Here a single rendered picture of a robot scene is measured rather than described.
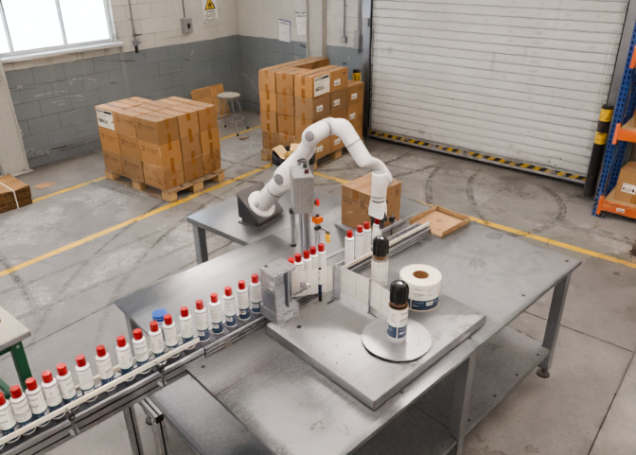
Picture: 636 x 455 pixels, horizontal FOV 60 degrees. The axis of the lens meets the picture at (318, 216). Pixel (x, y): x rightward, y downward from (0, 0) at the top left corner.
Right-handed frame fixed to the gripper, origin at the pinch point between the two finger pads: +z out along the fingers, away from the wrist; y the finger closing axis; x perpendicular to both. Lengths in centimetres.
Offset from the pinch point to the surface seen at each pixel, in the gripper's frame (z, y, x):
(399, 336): 11, 63, -58
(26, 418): 8, 2, -191
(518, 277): 21, 69, 38
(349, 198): -0.6, -34.9, 14.1
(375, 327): 15, 49, -57
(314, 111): 31, -281, 215
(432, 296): 8, 58, -26
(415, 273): 3, 44, -23
